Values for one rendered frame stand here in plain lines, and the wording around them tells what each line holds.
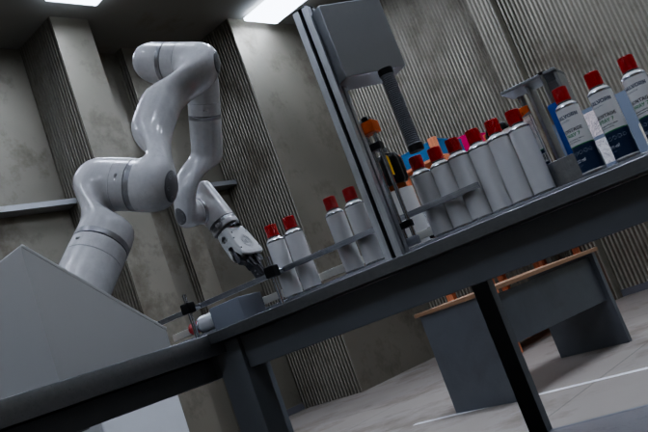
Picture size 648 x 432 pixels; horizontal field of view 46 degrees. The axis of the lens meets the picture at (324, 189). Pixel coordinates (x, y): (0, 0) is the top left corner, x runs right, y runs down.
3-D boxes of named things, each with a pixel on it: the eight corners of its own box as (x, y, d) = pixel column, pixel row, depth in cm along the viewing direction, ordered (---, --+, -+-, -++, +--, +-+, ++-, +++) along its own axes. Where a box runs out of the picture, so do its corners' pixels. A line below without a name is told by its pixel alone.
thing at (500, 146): (538, 198, 176) (503, 116, 180) (531, 198, 172) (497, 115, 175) (517, 205, 179) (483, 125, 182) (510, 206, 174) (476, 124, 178)
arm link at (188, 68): (110, 221, 175) (175, 224, 171) (88, 189, 166) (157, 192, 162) (173, 65, 204) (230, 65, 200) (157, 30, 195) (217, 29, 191)
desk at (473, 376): (636, 338, 534) (597, 246, 546) (527, 400, 453) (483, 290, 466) (562, 356, 584) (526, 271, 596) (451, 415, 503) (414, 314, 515)
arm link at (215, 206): (214, 217, 212) (239, 209, 219) (188, 182, 216) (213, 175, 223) (202, 236, 217) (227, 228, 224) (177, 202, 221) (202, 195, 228)
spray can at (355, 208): (389, 258, 195) (360, 184, 199) (380, 260, 191) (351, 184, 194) (371, 265, 198) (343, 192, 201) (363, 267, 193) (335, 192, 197)
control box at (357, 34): (406, 66, 184) (378, -5, 188) (346, 77, 177) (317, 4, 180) (388, 83, 193) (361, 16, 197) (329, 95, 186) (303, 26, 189)
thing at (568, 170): (609, 171, 181) (565, 73, 186) (599, 171, 170) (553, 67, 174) (553, 194, 188) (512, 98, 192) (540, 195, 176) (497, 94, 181)
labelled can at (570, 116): (608, 168, 169) (571, 84, 172) (605, 168, 164) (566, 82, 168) (586, 177, 171) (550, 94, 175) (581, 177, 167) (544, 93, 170)
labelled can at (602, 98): (642, 154, 165) (604, 68, 169) (639, 153, 161) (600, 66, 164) (619, 164, 168) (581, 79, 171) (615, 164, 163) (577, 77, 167)
